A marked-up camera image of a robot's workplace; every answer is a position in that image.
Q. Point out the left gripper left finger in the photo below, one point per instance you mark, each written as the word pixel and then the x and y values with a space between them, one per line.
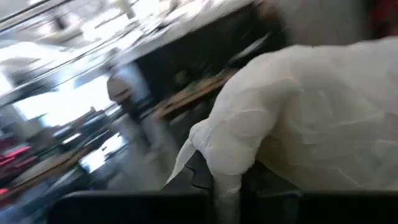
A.
pixel 124 208

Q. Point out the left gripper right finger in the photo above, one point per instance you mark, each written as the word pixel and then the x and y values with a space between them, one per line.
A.
pixel 311 208

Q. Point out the cream white garment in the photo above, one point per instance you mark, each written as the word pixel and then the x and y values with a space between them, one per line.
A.
pixel 311 109

